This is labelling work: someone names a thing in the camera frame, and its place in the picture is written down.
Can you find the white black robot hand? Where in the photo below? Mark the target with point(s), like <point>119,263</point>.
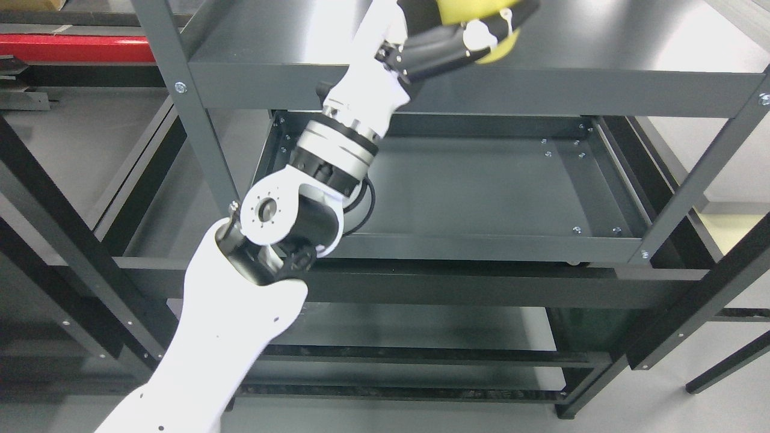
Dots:
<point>398,45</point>

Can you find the yellow plastic cup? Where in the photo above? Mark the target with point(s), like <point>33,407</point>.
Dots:
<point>471,13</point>

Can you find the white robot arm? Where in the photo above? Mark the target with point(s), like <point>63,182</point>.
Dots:
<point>242,287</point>

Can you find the grey metal shelf unit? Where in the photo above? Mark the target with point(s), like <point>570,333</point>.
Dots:
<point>531,159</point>

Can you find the red metal beam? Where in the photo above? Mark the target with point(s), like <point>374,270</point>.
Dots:
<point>60,48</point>

